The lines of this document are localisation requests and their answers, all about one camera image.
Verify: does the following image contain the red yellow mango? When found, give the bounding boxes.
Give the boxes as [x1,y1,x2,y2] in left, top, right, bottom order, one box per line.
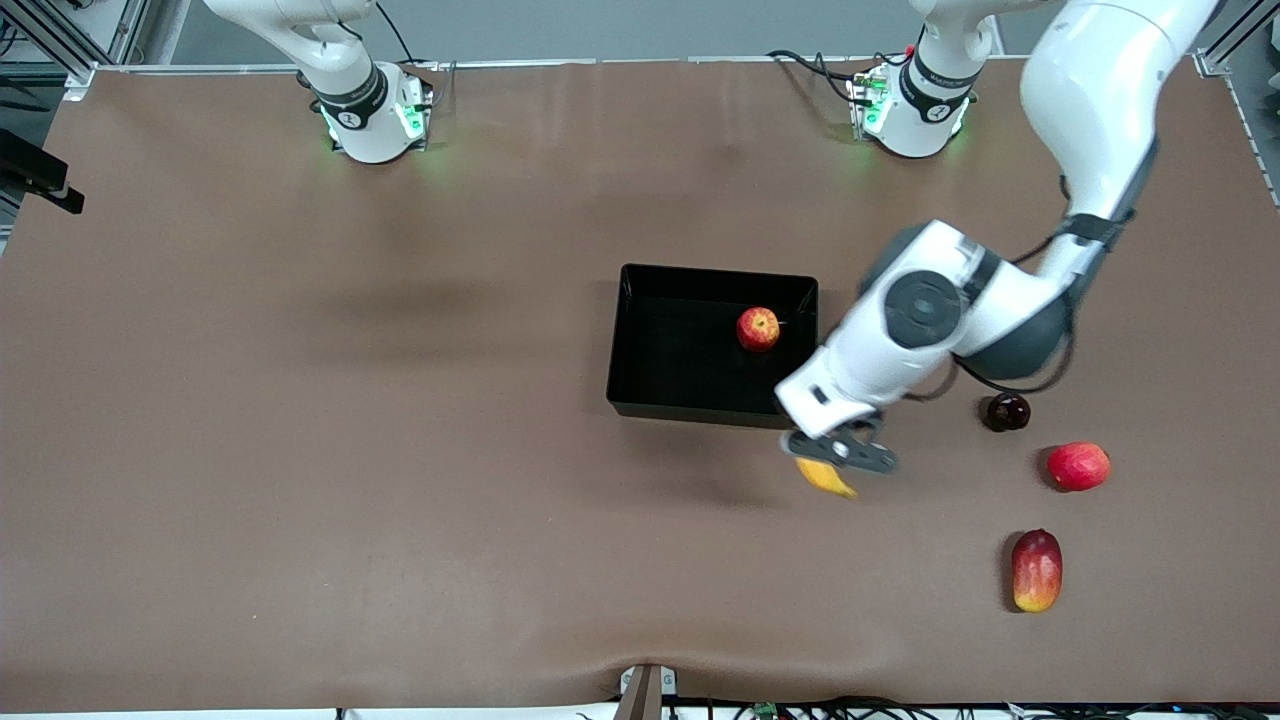
[1010,528,1064,614]

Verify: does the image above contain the black plastic box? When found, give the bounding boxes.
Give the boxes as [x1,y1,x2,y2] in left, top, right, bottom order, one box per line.
[606,263,821,431]

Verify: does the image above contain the dark purple mangosteen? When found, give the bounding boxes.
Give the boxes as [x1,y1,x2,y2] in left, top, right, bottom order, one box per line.
[980,392,1032,433]

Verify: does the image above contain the grey table edge bracket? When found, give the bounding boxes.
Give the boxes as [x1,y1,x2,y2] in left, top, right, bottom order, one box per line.
[618,663,679,720]

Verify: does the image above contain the black left arm base cable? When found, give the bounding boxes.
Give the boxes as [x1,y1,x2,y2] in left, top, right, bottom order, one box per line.
[767,48,881,106]

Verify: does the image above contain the black right arm base cable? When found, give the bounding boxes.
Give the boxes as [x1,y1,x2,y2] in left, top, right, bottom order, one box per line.
[375,0,441,76]

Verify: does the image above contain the aluminium frame profile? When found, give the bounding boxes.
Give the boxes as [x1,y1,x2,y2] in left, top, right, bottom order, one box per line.
[0,0,151,101]
[1195,0,1280,76]

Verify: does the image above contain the red round apple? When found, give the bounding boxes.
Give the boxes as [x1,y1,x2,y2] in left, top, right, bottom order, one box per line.
[1047,441,1112,493]

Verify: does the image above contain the yellow banana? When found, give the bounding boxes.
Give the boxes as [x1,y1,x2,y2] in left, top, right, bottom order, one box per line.
[795,456,860,500]

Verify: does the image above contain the small red yellow apple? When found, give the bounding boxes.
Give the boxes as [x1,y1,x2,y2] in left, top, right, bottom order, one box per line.
[736,306,783,353]

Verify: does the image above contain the black arm base cable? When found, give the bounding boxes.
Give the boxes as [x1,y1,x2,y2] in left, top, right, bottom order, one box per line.
[767,48,881,106]
[375,0,441,76]

